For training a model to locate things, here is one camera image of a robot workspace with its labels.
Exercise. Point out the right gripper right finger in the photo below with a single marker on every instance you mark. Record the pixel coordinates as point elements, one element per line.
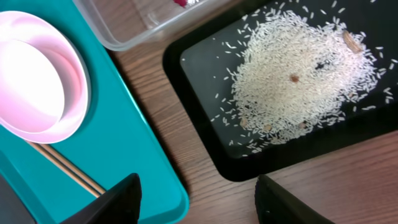
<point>276,205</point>

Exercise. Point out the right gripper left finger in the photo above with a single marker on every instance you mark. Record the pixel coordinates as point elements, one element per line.
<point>119,205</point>

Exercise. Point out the small white bowl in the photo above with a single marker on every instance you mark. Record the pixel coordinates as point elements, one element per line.
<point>32,95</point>

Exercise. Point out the red snack wrapper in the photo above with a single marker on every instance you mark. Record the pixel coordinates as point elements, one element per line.
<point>186,3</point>

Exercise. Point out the left wooden chopstick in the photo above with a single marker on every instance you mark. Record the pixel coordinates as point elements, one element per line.
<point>62,169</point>

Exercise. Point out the wooden chopstick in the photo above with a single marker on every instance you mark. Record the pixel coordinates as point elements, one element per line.
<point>74,169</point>
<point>62,169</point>

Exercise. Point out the teal plastic serving tray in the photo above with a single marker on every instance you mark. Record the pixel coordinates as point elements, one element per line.
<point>114,140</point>

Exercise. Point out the right wooden chopstick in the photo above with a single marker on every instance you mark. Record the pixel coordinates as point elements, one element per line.
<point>74,169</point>

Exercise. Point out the pile of rice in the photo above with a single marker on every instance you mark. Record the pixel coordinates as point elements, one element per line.
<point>289,69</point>

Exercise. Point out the large white plate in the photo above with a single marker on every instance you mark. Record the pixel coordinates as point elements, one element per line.
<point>28,28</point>

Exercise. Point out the black plastic tray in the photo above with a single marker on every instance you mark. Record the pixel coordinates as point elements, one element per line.
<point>198,68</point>

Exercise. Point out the clear plastic bin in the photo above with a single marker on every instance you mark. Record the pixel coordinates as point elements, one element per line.
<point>120,25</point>

